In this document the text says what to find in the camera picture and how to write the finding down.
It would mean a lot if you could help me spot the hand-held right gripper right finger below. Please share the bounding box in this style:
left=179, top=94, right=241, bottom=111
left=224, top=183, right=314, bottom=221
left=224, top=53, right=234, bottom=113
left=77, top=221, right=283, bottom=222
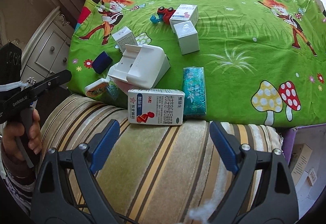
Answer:
left=209, top=121, right=300, bottom=224

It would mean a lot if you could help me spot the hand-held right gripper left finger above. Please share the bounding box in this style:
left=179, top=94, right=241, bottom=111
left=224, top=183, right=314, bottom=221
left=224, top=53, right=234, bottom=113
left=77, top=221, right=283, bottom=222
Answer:
left=31, top=120, right=120, bottom=224

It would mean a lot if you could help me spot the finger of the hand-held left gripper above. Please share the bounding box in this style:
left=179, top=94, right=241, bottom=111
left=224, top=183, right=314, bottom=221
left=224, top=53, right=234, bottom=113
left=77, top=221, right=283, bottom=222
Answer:
left=0, top=43, right=22, bottom=84
left=24, top=70, right=72, bottom=96

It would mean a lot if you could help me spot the purple cardboard box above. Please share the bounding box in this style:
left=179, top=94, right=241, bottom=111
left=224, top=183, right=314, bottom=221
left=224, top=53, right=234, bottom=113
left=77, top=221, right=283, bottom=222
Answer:
left=281, top=124, right=326, bottom=189

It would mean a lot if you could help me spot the white medicine box red figure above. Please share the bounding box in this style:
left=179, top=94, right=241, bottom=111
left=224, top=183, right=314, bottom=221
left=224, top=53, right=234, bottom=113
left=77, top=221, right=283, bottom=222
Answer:
left=127, top=88, right=185, bottom=126

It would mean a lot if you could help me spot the small white box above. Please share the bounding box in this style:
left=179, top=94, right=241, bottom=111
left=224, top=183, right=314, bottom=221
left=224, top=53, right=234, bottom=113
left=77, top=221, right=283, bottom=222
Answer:
left=112, top=26, right=139, bottom=49

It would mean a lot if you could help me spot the person's left forearm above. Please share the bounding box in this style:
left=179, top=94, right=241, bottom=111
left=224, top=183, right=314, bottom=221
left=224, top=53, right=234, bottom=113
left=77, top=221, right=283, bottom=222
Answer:
left=0, top=158, right=37, bottom=204

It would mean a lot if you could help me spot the person's left hand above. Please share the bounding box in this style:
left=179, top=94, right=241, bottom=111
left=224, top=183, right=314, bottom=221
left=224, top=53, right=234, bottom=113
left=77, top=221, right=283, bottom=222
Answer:
left=2, top=109, right=43, bottom=163

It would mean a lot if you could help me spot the white carved nightstand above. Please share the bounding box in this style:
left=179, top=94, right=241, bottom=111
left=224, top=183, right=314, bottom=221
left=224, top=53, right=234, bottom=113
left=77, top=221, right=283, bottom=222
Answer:
left=22, top=6, right=75, bottom=92

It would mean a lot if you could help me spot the white tin orange picture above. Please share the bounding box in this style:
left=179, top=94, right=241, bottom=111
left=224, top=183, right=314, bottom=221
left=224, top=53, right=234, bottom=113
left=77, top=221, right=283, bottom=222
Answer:
left=85, top=78, right=110, bottom=98

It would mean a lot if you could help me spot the navy blue block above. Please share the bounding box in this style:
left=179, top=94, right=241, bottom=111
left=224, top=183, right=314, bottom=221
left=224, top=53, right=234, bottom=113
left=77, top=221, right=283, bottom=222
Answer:
left=92, top=51, right=113, bottom=74

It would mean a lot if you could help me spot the small teal patterned packet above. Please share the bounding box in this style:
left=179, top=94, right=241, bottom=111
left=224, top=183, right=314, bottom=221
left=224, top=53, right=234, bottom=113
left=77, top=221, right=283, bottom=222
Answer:
left=107, top=84, right=119, bottom=100

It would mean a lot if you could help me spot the striped plush cushion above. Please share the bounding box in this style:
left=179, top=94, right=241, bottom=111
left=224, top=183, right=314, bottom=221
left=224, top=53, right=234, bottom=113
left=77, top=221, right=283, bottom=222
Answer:
left=38, top=94, right=283, bottom=224

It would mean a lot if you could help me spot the teal tissue pack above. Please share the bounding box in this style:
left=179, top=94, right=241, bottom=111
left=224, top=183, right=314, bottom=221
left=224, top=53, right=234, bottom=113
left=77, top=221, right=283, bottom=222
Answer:
left=182, top=67, right=205, bottom=115

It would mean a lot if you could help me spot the white cotton fluff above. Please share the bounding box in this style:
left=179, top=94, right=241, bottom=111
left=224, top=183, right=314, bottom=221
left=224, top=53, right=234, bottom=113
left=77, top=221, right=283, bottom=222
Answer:
left=188, top=207, right=217, bottom=224

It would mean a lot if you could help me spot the beige cardboard box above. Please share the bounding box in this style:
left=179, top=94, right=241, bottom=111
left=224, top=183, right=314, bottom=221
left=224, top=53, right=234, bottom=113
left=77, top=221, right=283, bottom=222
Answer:
left=292, top=143, right=313, bottom=176

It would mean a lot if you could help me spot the white plastic holder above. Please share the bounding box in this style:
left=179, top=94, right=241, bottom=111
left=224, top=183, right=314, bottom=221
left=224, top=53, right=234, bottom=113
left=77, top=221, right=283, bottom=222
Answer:
left=107, top=44, right=171, bottom=89

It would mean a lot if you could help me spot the small orange label box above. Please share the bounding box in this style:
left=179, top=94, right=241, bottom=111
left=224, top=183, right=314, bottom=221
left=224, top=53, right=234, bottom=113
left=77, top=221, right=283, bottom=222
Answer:
left=307, top=167, right=319, bottom=187

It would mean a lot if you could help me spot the green cartoon printed bedsheet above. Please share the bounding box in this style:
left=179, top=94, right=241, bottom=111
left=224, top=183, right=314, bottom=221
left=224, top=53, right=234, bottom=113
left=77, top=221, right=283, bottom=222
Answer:
left=67, top=0, right=326, bottom=128

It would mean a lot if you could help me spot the white box embossed logo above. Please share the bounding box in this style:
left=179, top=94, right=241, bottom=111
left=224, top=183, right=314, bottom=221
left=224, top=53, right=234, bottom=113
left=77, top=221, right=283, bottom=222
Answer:
left=173, top=21, right=199, bottom=55

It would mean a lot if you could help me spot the red toy truck teal scoop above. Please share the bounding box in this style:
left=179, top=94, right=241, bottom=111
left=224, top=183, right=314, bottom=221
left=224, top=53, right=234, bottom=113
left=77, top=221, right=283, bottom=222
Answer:
left=150, top=6, right=176, bottom=24

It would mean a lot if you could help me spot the white medicine box pink print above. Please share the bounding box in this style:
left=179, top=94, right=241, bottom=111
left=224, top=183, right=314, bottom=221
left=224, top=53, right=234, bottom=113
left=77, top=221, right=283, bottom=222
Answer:
left=169, top=4, right=199, bottom=26

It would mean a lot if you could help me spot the black cable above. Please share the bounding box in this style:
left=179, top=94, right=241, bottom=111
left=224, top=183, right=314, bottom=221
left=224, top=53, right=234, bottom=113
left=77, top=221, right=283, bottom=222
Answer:
left=76, top=204, right=134, bottom=223

